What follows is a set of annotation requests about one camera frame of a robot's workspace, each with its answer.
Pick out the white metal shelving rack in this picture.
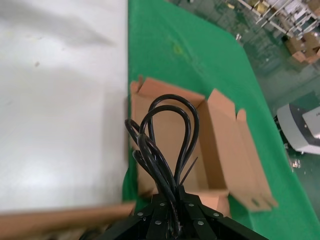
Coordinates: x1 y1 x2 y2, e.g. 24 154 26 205
234 0 320 38

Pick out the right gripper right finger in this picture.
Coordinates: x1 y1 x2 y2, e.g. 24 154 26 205
177 186 261 240

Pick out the black power cord bundle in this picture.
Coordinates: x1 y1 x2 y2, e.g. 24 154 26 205
124 93 201 237

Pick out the black cable tie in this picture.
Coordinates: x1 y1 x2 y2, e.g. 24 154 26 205
180 156 199 186

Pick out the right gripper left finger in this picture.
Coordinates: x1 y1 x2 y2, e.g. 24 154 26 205
94 192 175 240

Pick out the green table cloth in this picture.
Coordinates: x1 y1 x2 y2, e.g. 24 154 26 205
121 0 320 240

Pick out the white grey machine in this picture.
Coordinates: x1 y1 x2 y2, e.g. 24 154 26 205
276 101 320 155

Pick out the brown cardboard box with cords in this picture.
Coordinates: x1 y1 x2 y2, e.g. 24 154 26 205
0 201 137 240

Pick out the brown cardboard carton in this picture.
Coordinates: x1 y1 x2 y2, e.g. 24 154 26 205
302 31 320 60
291 49 312 65

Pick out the empty brown cardboard box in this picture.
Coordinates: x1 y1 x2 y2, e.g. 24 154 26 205
129 74 279 216

